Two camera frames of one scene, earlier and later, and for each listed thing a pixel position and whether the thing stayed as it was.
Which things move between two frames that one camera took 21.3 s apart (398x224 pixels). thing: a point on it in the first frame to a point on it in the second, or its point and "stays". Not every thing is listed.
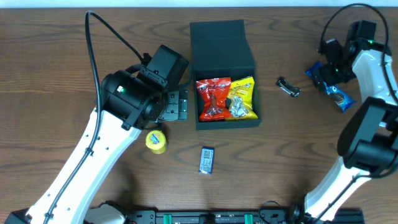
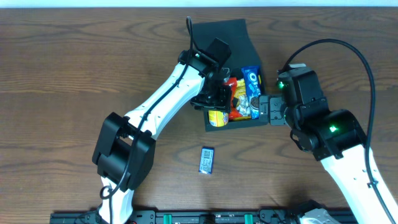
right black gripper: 325,78 to 274,109
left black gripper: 178,106 to 212,100
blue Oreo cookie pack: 337,96 to 251,74
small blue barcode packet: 206,160 stays
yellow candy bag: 240,95 stays
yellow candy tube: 156,141 to 217,118
